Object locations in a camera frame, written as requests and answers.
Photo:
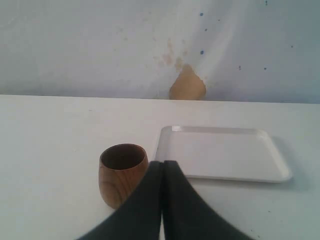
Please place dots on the white rectangular plastic tray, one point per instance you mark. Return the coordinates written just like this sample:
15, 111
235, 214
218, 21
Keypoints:
223, 153

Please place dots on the brown wooden cup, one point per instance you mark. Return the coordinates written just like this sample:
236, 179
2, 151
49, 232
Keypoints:
121, 168

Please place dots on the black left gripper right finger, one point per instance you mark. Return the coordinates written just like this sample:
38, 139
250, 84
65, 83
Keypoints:
186, 216

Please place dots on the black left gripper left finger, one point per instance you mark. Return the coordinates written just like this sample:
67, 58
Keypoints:
139, 217

